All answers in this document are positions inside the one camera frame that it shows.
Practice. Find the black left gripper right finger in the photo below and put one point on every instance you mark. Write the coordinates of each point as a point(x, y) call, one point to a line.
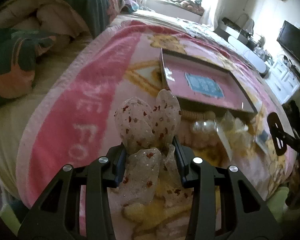
point(225, 204)

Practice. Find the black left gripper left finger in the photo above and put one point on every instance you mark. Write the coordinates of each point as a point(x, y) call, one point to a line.
point(75, 204)

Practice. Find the brown hair clip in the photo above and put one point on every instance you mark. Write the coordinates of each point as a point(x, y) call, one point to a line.
point(277, 133)

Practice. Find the earring card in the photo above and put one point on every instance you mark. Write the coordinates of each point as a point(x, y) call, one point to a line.
point(261, 141)

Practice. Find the clear pearl claw clip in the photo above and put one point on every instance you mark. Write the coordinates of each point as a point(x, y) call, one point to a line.
point(204, 127)

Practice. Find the cream spiral hair clip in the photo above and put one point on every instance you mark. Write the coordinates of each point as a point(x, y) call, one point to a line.
point(195, 116)

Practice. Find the pink bear-print fleece blanket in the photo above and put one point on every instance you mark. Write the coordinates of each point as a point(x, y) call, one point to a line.
point(74, 124)

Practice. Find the white drawer cabinet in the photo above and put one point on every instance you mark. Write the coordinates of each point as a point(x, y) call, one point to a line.
point(282, 81)

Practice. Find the blue label card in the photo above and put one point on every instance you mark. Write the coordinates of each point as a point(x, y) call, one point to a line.
point(204, 85)

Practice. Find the shallow pink cardboard box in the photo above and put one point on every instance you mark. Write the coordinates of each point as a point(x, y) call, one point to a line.
point(174, 65)

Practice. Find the white bench at bed foot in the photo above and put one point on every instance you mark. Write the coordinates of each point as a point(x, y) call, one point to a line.
point(239, 42)

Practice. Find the dark floral quilt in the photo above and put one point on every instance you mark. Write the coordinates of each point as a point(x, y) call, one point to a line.
point(31, 28)

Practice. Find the clothes pile on windowsill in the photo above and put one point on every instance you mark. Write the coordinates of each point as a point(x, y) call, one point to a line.
point(189, 5)

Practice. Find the purple blue pillow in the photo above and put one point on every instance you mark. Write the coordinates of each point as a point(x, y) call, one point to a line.
point(130, 7)

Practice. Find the black wall television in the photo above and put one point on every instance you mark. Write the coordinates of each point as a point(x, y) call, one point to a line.
point(289, 39)

